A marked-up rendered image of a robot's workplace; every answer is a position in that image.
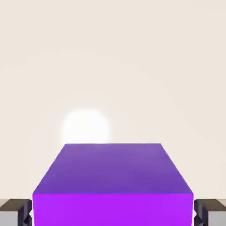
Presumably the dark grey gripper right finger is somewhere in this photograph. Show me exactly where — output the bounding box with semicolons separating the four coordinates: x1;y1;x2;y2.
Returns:
193;199;226;226

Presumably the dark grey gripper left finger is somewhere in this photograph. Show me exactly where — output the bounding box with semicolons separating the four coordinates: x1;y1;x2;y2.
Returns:
0;199;33;226

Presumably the small purple cube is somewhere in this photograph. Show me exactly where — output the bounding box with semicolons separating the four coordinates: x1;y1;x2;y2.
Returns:
32;143;194;226

